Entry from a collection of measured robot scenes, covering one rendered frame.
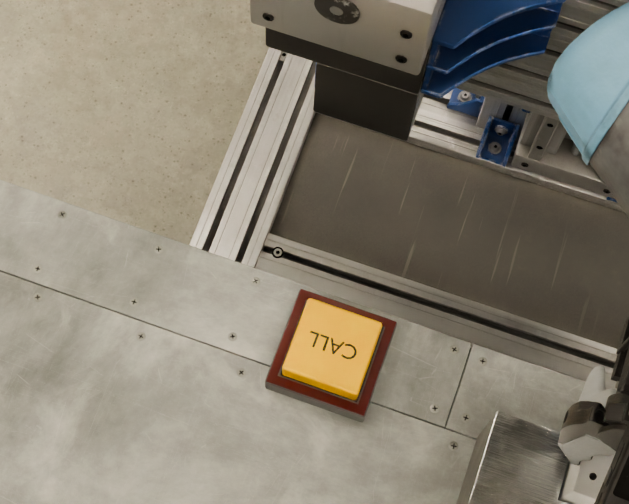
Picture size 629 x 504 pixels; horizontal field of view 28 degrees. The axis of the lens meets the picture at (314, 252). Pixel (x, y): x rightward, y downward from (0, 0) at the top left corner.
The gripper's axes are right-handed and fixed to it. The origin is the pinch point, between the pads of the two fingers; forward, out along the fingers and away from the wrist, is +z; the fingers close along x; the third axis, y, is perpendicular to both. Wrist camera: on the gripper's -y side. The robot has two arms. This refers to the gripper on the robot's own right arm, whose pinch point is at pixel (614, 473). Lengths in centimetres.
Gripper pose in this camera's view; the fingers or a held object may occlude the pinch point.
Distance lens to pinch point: 86.8
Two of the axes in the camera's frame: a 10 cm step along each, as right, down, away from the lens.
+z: -0.3, 3.5, 9.4
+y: 3.3, -8.8, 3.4
